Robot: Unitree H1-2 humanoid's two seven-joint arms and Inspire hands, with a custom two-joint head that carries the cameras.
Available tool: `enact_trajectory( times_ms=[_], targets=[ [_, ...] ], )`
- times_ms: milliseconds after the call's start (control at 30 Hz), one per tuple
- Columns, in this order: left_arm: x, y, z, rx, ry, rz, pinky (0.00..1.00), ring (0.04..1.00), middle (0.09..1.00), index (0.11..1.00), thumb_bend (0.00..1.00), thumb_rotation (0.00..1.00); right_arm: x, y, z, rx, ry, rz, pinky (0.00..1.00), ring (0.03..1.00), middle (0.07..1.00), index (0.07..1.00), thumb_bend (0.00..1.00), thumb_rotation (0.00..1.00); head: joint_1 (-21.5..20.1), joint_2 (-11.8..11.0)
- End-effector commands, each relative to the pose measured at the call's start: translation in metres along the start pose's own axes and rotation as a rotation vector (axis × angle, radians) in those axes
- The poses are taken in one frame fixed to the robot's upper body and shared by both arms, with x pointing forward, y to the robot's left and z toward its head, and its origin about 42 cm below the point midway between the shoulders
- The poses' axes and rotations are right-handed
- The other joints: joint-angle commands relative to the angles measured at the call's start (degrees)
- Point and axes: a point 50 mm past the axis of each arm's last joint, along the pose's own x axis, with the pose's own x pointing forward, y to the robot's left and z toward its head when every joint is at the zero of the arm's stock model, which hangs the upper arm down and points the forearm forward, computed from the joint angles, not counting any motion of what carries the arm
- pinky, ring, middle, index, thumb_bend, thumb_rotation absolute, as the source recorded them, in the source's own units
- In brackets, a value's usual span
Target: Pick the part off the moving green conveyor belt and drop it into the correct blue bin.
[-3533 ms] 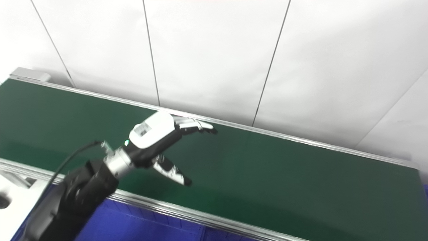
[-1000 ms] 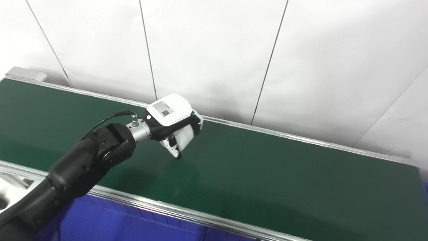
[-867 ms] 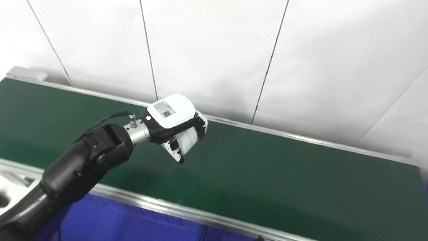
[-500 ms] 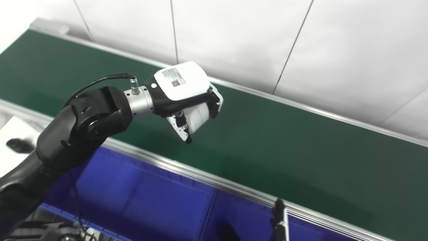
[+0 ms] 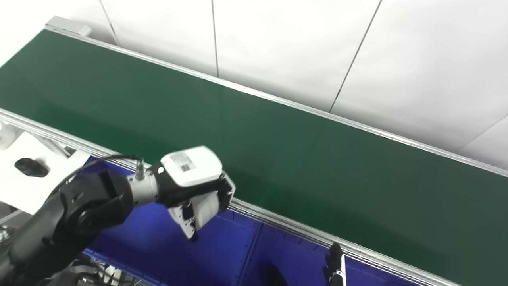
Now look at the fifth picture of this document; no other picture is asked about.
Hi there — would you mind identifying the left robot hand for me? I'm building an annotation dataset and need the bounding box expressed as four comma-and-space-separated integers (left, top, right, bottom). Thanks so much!
152, 145, 236, 242

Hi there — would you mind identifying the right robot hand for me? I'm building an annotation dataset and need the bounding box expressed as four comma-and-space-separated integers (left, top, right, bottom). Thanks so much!
323, 242, 347, 286

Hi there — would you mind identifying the white round plastic part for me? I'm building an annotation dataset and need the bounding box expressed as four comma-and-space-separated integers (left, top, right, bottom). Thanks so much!
195, 194, 221, 231

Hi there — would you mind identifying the green conveyor belt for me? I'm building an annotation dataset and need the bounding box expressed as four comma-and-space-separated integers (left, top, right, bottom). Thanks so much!
0, 26, 508, 286
0, 30, 508, 286

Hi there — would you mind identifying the grey conveyor support leg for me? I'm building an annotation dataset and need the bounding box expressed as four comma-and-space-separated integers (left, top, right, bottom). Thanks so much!
30, 133, 77, 159

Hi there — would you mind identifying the black plastic part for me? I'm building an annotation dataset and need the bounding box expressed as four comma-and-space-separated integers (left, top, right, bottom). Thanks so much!
14, 157, 50, 178

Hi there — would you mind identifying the grey conveyor end cap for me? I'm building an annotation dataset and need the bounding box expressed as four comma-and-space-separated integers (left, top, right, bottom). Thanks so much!
44, 16, 92, 37

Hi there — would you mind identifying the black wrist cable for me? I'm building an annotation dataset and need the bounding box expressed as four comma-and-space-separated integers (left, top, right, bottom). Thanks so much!
50, 154, 146, 195

